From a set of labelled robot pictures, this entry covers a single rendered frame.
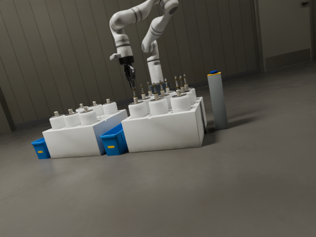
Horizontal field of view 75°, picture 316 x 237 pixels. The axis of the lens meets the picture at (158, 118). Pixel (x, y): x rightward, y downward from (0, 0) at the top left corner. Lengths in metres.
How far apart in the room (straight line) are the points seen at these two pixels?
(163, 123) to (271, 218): 0.61
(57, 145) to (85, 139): 0.23
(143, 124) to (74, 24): 2.70
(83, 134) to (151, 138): 0.40
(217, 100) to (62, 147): 0.96
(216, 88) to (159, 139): 0.42
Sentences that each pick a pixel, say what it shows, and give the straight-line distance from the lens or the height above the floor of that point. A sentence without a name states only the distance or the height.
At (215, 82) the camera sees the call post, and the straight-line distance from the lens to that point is 1.17.
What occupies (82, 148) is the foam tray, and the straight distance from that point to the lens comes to 1.28.
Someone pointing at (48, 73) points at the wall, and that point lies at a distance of 3.55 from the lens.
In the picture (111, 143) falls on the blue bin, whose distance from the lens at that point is 1.14.
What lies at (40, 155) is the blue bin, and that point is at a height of 0.03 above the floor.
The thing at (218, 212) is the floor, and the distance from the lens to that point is 0.61.
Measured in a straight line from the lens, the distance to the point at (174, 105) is 1.01.
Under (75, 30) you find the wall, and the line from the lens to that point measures 3.53.
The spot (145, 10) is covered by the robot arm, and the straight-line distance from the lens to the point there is 1.17.
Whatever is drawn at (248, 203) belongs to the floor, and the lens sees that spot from 0.64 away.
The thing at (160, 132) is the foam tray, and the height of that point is 0.09.
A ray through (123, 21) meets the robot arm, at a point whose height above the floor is 0.65.
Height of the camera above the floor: 0.38
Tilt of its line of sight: 12 degrees down
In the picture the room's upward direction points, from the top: 12 degrees counter-clockwise
